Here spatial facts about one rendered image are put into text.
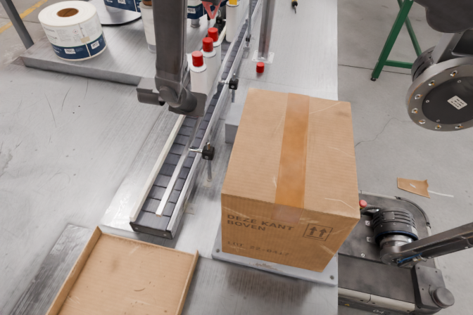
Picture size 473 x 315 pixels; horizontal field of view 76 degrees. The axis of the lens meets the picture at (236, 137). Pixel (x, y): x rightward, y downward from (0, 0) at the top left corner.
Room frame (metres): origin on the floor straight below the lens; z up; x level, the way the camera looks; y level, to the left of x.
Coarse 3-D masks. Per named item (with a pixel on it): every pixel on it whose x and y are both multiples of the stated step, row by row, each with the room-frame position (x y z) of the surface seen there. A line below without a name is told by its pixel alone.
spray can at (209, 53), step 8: (208, 40) 0.84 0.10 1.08; (208, 48) 0.82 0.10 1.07; (208, 56) 0.82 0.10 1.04; (208, 64) 0.81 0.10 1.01; (216, 64) 0.84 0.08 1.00; (208, 72) 0.81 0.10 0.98; (216, 72) 0.84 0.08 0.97; (208, 80) 0.81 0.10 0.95; (208, 88) 0.81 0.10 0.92; (216, 88) 0.83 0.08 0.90
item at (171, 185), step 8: (240, 24) 1.18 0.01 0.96; (232, 40) 1.05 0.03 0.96; (232, 48) 1.01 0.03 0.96; (224, 64) 0.89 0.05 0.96; (216, 80) 0.80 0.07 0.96; (208, 96) 0.72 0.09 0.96; (208, 104) 0.69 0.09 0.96; (200, 120) 0.61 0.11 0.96; (192, 136) 0.55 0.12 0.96; (184, 152) 0.49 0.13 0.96; (184, 160) 0.47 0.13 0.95; (176, 168) 0.44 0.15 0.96; (176, 176) 0.42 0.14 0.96; (168, 184) 0.39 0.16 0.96; (168, 192) 0.37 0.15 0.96; (160, 208) 0.33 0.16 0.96; (160, 216) 0.31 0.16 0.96
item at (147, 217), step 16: (256, 0) 1.60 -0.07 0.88; (240, 32) 1.26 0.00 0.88; (224, 48) 1.13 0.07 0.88; (208, 112) 0.73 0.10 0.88; (192, 128) 0.66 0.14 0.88; (176, 144) 0.59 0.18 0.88; (192, 144) 0.59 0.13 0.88; (176, 160) 0.53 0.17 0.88; (192, 160) 0.53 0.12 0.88; (160, 176) 0.47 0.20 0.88; (160, 192) 0.42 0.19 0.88; (176, 192) 0.42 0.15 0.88; (144, 208) 0.37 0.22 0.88; (144, 224) 0.33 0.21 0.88; (160, 224) 0.33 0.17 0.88
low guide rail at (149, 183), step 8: (224, 32) 1.19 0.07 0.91; (176, 128) 0.62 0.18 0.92; (168, 144) 0.56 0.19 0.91; (160, 160) 0.50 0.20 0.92; (152, 176) 0.44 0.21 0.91; (152, 184) 0.43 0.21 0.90; (144, 192) 0.40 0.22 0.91; (144, 200) 0.38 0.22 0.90; (136, 208) 0.35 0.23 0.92; (136, 216) 0.34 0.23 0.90
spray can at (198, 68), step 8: (192, 56) 0.75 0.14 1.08; (200, 56) 0.75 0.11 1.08; (192, 64) 0.75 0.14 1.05; (200, 64) 0.75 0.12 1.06; (192, 72) 0.74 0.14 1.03; (200, 72) 0.74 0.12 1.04; (192, 80) 0.74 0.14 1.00; (200, 80) 0.74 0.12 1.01; (192, 88) 0.75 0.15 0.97; (200, 88) 0.74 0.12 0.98
